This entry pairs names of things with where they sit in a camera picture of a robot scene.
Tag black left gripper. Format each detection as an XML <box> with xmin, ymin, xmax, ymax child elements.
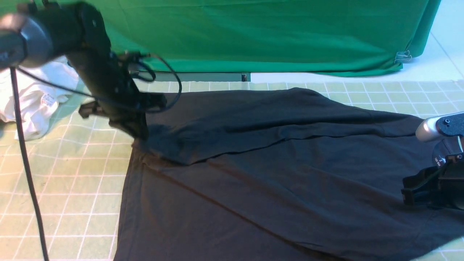
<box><xmin>78</xmin><ymin>78</ymin><xmax>167</xmax><ymax>140</ymax></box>

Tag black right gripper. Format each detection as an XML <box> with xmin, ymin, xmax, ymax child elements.
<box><xmin>401</xmin><ymin>154</ymin><xmax>464</xmax><ymax>211</ymax></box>

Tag dark gray long-sleeve shirt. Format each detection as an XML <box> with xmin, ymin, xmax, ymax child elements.
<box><xmin>114</xmin><ymin>88</ymin><xmax>463</xmax><ymax>261</ymax></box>

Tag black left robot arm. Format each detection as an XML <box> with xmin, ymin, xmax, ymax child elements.
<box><xmin>1</xmin><ymin>1</ymin><xmax>167</xmax><ymax>140</ymax></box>

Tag white crumpled shirt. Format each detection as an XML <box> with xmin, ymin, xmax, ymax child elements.
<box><xmin>0</xmin><ymin>57</ymin><xmax>79</xmax><ymax>141</ymax></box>

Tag dark green metal bar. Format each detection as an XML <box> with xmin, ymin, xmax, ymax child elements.
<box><xmin>155</xmin><ymin>72</ymin><xmax>251</xmax><ymax>82</ymax></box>

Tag silver binder clip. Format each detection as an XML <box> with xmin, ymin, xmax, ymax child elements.
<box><xmin>393</xmin><ymin>50</ymin><xmax>413</xmax><ymax>64</ymax></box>

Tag green backdrop cloth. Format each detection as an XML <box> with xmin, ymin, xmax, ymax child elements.
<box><xmin>89</xmin><ymin>0</ymin><xmax>440</xmax><ymax>77</ymax></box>

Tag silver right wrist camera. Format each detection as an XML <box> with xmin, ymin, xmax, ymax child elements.
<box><xmin>415</xmin><ymin>111</ymin><xmax>464</xmax><ymax>142</ymax></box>

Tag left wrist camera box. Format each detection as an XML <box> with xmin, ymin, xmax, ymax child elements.
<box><xmin>118</xmin><ymin>52</ymin><xmax>151</xmax><ymax>72</ymax></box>

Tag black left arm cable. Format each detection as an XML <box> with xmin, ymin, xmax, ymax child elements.
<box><xmin>10</xmin><ymin>53</ymin><xmax>182</xmax><ymax>261</ymax></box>

